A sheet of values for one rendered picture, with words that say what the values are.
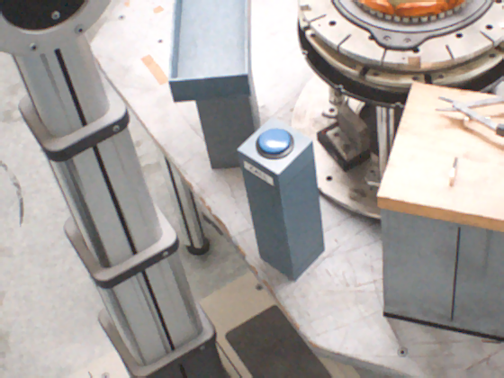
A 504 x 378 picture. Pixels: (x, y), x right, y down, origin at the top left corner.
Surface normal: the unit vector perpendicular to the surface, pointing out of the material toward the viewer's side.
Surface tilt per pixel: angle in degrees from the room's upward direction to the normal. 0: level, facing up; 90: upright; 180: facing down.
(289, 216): 90
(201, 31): 0
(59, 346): 0
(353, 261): 0
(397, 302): 90
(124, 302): 90
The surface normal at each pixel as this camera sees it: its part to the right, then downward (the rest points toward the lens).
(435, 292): -0.32, 0.77
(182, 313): 0.51, 0.64
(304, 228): 0.74, 0.47
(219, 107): 0.00, 0.79
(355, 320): -0.12, -0.61
